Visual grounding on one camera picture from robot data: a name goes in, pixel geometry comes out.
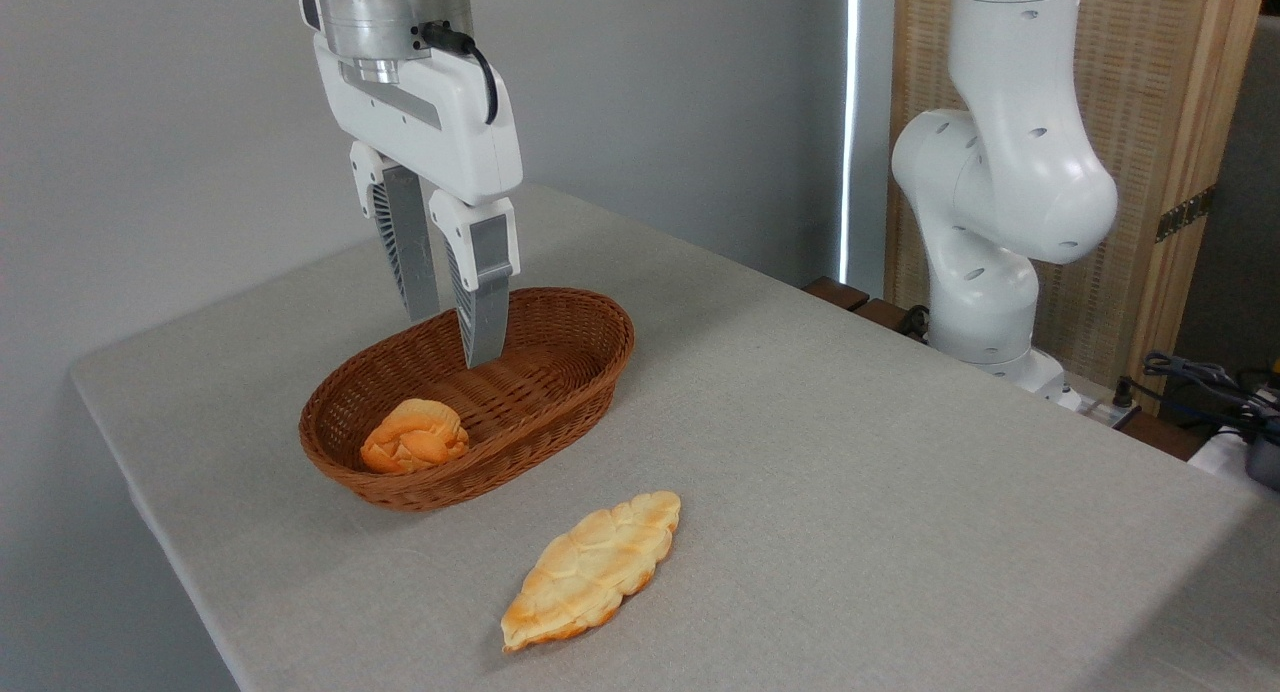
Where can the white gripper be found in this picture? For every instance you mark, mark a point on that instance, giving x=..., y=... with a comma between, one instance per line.
x=450, y=137

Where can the round orange bread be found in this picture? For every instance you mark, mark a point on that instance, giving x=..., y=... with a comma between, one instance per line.
x=415, y=437

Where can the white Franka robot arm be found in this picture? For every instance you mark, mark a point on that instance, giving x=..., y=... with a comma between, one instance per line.
x=1010, y=172

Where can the long leaf-shaped bread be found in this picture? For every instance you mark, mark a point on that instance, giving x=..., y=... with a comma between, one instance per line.
x=590, y=572

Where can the brown wicker basket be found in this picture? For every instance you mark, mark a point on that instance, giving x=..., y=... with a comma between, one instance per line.
x=540, y=392

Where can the grey tablecloth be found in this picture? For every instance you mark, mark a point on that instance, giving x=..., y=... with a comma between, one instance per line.
x=850, y=452

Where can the dark metal hinge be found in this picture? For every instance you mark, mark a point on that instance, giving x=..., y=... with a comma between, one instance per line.
x=1185, y=213

